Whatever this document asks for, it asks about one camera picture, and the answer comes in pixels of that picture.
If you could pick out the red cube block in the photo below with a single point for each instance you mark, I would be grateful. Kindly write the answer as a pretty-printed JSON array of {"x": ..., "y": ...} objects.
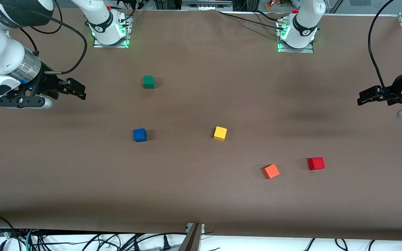
[{"x": 316, "y": 163}]

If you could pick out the orange cube block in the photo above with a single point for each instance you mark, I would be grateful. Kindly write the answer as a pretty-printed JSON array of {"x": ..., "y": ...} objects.
[{"x": 271, "y": 171}]

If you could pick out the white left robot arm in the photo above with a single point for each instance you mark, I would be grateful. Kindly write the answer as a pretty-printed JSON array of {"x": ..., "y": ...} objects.
[{"x": 304, "y": 24}]

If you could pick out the green cube block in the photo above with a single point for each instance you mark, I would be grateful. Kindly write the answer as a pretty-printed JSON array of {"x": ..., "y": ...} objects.
[{"x": 148, "y": 82}]

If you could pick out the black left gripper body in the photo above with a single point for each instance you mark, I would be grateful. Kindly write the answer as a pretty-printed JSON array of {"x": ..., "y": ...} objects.
[{"x": 397, "y": 86}]

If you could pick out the brown support beam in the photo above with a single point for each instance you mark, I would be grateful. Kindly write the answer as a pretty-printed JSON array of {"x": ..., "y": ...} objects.
[{"x": 190, "y": 242}]

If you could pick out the metal table edge bracket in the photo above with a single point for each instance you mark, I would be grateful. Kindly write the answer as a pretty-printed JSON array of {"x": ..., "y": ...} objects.
[{"x": 188, "y": 227}]

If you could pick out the black power plug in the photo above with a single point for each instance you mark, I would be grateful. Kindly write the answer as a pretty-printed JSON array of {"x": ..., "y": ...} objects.
[{"x": 166, "y": 243}]

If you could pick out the brown table cover sheet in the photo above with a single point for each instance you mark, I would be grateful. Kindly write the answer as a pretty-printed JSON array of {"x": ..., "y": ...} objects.
[{"x": 201, "y": 195}]

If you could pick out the grey power strip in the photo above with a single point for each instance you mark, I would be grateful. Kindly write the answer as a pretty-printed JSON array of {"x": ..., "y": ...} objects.
[{"x": 206, "y": 5}]

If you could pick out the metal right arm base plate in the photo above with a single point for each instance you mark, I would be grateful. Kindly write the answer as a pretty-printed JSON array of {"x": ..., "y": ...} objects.
[{"x": 117, "y": 45}]

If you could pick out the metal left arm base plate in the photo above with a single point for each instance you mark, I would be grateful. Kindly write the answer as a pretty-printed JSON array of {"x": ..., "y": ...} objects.
[{"x": 305, "y": 50}]

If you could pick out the yellow cube block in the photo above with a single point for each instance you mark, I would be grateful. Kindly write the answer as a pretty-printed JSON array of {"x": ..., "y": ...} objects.
[{"x": 220, "y": 133}]

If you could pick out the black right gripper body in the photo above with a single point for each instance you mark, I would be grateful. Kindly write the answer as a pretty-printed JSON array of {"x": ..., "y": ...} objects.
[{"x": 45, "y": 82}]

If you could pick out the blue cube block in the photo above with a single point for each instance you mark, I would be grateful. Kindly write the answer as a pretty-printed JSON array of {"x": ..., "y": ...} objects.
[{"x": 140, "y": 135}]

